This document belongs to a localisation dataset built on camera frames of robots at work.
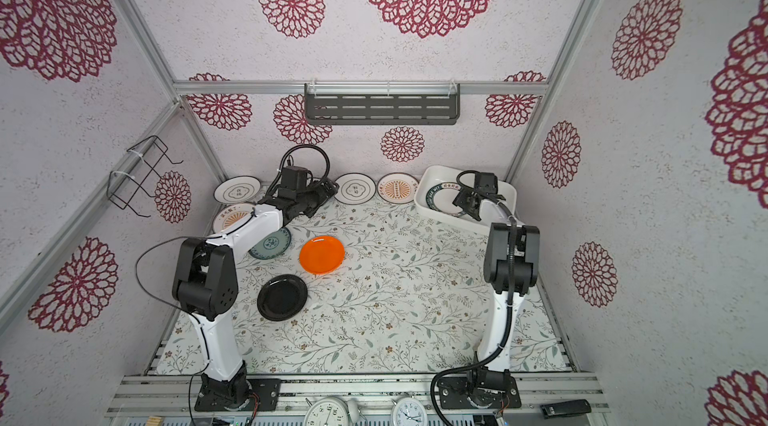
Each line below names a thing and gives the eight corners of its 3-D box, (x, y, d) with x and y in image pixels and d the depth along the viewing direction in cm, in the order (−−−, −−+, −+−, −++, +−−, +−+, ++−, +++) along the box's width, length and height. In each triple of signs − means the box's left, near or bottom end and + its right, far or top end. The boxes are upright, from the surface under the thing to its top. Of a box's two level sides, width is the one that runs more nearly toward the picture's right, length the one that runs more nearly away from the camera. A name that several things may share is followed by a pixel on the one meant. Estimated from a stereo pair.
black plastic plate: (255, 321, 88) (251, 317, 85) (266, 279, 96) (263, 274, 94) (302, 321, 88) (300, 317, 85) (309, 279, 96) (307, 274, 94)
